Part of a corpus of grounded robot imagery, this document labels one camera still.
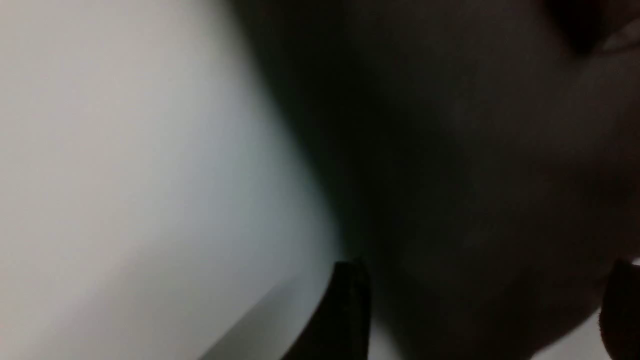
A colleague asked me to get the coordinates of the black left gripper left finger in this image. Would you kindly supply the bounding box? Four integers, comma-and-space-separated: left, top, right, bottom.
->
282, 260, 372, 360

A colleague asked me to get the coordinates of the dark gray long-sleeve shirt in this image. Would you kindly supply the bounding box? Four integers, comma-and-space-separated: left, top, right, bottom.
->
230, 0, 639, 360

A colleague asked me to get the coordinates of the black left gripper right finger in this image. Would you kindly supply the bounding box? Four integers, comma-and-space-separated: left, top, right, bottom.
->
599, 260, 640, 360

